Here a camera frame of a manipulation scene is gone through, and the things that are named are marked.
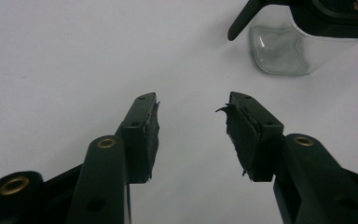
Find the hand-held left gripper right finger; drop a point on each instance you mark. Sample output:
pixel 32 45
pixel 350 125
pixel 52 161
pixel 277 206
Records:
pixel 261 146

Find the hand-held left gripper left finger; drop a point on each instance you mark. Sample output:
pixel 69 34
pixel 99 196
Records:
pixel 138 146

